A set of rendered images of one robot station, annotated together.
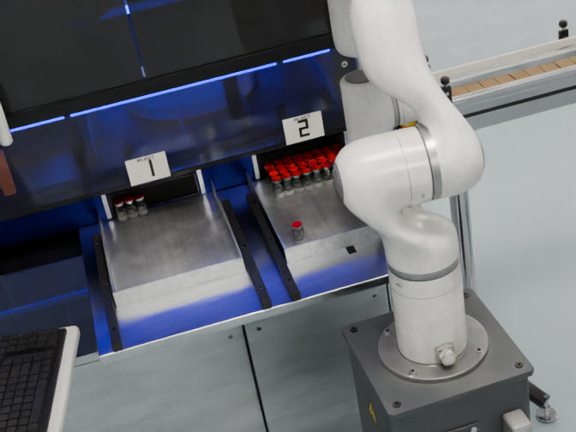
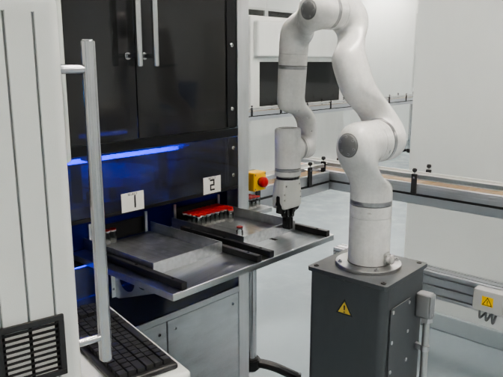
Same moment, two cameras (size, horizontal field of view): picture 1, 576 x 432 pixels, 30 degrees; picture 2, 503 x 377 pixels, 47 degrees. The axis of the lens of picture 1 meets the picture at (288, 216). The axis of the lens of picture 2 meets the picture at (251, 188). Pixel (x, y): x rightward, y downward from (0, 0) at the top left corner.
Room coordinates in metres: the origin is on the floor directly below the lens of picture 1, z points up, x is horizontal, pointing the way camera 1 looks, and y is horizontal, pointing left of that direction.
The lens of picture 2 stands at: (0.40, 1.09, 1.44)
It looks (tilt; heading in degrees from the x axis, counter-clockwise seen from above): 12 degrees down; 321
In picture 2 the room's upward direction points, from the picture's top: straight up
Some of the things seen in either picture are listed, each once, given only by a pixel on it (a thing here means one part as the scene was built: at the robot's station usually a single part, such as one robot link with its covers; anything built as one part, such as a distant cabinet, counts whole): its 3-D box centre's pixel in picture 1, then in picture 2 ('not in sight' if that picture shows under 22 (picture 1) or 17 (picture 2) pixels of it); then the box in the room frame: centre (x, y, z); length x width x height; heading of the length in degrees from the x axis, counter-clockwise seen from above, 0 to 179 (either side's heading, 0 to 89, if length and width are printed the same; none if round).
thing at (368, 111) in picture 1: (369, 107); (288, 146); (1.77, -0.18, 1.17); 0.09 x 0.08 x 0.13; 94
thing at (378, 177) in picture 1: (396, 202); (365, 163); (1.44, -0.17, 1.16); 0.19 x 0.12 x 0.24; 95
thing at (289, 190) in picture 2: not in sight; (287, 191); (1.77, -0.18, 1.03); 0.10 x 0.08 x 0.11; 99
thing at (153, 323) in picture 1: (255, 244); (209, 245); (1.86, 0.08, 0.87); 0.70 x 0.48 x 0.02; 99
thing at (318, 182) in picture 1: (312, 177); (215, 217); (2.03, -0.07, 0.90); 0.18 x 0.02 x 0.05; 99
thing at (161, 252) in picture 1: (166, 238); (152, 244); (1.90, 0.26, 0.90); 0.34 x 0.26 x 0.04; 9
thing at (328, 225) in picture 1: (324, 199); (233, 224); (1.94, -0.08, 0.90); 0.34 x 0.26 x 0.04; 9
